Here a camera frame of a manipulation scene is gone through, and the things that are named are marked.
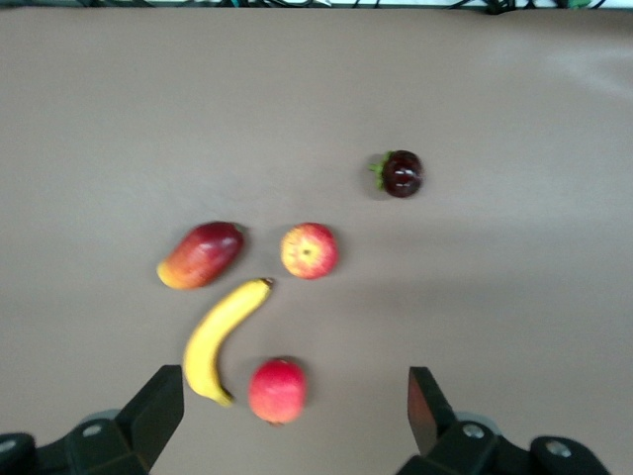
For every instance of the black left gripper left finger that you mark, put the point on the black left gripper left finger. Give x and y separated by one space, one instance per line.
153 410

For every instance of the red yellow mango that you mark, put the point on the red yellow mango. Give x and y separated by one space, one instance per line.
203 255

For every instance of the small green connector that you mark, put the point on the small green connector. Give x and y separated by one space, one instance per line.
586 3

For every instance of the red pomegranate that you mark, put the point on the red pomegranate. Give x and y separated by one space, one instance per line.
277 393

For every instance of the dark purple mangosteen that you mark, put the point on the dark purple mangosteen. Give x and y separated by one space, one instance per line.
403 173

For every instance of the yellow banana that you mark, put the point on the yellow banana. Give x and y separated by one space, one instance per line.
217 326

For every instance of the red yellow apple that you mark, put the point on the red yellow apple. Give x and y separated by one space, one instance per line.
309 251

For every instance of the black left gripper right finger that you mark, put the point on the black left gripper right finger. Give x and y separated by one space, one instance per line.
427 415

